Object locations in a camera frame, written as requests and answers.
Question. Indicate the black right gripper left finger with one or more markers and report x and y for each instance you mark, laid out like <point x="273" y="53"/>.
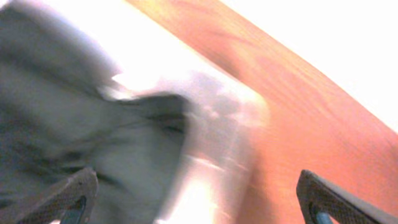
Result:
<point x="70" y="200"/>

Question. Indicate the clear plastic storage bin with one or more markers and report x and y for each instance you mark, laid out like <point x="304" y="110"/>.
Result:
<point x="224" y="115"/>

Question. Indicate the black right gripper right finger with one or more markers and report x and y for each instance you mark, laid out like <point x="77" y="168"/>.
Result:
<point x="324" y="202"/>

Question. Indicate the black garment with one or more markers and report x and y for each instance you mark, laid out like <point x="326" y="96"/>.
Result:
<point x="55" y="121"/>

